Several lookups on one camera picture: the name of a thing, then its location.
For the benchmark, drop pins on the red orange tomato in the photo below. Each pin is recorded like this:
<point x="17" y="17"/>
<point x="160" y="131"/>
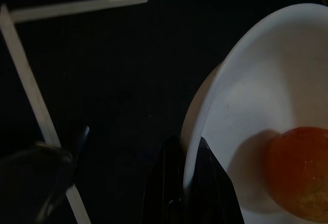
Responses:
<point x="302" y="162"/>

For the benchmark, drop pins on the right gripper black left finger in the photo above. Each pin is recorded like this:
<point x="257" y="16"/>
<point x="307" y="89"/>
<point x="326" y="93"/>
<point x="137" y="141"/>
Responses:
<point x="166" y="183"/>

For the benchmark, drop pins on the black floor mat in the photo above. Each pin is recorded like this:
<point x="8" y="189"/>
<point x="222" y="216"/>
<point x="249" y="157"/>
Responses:
<point x="115" y="67"/>

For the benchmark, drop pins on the white bowl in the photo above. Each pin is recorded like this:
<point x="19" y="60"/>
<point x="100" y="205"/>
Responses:
<point x="256" y="80"/>

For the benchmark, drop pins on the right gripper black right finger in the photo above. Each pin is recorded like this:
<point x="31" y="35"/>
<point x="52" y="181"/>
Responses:
<point x="215" y="195"/>

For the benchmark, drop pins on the white floor tape strip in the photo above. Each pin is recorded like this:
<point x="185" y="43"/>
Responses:
<point x="77" y="6"/>
<point x="28" y="80"/>

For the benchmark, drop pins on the black robot foot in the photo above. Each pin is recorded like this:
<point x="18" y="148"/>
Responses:
<point x="30" y="183"/>

